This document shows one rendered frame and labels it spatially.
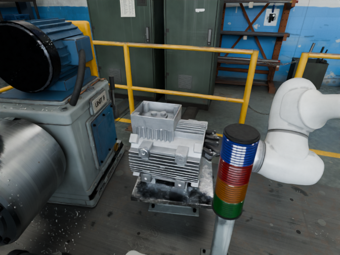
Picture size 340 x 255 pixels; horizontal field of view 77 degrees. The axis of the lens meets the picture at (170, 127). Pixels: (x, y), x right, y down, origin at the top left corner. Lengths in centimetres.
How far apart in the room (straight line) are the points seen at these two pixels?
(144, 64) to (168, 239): 286
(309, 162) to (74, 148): 62
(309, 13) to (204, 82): 254
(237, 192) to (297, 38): 463
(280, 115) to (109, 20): 308
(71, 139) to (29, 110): 13
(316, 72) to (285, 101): 401
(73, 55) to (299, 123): 65
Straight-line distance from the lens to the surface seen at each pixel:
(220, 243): 57
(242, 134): 37
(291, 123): 63
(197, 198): 65
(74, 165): 70
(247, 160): 38
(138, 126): 59
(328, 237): 86
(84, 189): 76
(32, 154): 57
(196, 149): 55
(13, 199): 53
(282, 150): 62
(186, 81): 317
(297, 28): 493
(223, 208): 46
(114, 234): 74
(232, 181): 40
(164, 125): 56
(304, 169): 63
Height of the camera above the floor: 140
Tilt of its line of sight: 30 degrees down
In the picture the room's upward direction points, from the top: straight up
